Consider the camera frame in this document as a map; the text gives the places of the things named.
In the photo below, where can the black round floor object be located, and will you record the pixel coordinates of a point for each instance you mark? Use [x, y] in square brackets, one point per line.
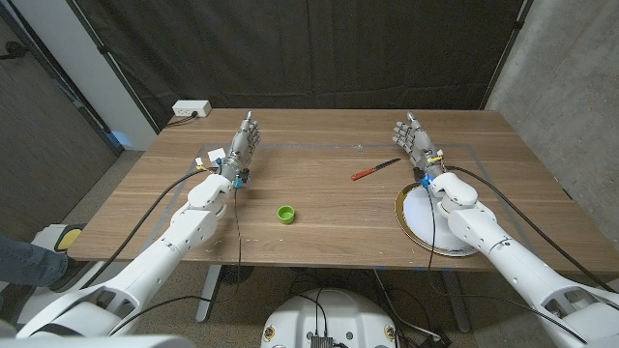
[236, 274]

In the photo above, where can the person leg in blue jeans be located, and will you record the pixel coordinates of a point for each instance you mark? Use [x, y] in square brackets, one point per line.
[24, 263]

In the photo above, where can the small white box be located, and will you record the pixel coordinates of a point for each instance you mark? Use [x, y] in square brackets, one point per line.
[216, 154]

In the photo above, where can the white device with yellow pad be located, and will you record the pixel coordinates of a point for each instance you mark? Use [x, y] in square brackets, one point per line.
[67, 238]

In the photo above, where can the dark shoe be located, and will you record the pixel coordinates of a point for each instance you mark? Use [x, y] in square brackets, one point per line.
[70, 275]

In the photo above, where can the metal backdrop stand pole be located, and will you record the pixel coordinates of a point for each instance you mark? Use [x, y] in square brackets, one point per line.
[116, 67]
[508, 53]

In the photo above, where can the black backdrop cloth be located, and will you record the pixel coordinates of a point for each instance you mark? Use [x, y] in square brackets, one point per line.
[309, 48]

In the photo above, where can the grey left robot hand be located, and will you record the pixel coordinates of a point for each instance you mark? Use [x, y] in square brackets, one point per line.
[239, 150]

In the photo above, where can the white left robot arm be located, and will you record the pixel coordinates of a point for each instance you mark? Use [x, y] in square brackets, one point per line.
[188, 227]

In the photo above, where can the white power strip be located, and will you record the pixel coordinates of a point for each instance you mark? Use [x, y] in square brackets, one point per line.
[191, 107]

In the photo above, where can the grey table leg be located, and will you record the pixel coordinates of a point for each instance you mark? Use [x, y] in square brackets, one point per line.
[457, 304]
[209, 295]

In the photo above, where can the white robot torso base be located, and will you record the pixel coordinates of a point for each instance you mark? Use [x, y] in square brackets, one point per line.
[338, 314]

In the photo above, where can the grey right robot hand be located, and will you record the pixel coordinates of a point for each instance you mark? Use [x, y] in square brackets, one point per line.
[418, 145]

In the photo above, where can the small green cup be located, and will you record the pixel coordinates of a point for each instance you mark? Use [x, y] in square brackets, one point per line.
[285, 214]

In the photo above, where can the white paper plate gold rim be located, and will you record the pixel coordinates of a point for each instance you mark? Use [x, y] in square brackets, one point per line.
[421, 217]

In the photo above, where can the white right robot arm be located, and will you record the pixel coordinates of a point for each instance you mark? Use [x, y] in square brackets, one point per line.
[488, 232]

